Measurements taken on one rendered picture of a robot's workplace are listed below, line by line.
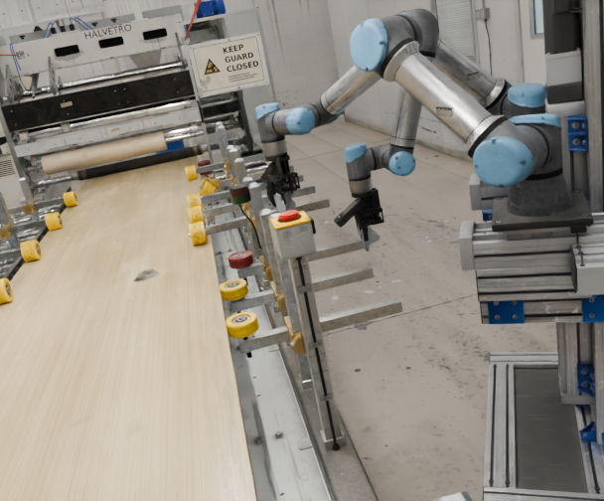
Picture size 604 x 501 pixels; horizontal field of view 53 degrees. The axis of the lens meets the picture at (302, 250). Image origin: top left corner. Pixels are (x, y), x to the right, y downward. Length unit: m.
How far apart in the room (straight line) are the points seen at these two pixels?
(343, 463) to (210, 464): 0.35
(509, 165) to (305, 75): 9.37
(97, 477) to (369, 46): 1.08
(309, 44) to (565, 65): 9.07
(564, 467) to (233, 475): 1.25
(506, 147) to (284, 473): 0.88
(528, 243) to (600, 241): 0.16
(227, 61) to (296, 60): 6.53
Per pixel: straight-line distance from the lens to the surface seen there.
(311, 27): 10.71
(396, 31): 1.55
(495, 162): 1.42
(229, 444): 1.13
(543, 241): 1.60
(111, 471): 1.18
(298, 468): 1.49
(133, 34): 4.47
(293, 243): 1.15
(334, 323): 1.59
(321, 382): 1.31
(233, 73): 4.16
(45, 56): 4.54
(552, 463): 2.09
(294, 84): 10.65
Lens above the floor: 1.55
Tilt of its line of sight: 19 degrees down
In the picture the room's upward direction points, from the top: 11 degrees counter-clockwise
